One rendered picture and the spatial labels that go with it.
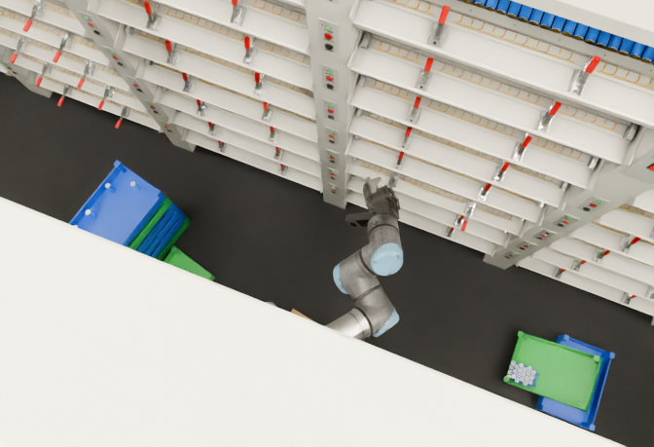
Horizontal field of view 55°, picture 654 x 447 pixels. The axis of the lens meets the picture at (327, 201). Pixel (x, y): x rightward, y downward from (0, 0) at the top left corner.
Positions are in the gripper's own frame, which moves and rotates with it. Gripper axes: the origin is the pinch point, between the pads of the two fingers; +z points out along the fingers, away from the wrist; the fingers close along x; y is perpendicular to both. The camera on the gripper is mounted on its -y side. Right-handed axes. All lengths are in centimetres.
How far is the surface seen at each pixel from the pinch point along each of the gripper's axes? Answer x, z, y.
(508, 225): -36.2, -7.7, 29.4
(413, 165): 3.0, -6.0, 16.7
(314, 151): 12.1, 15.6, -13.3
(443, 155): 11.2, -19.8, 29.0
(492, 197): -15.3, -15.0, 32.2
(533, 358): -102, -14, 8
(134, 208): 32, 13, -79
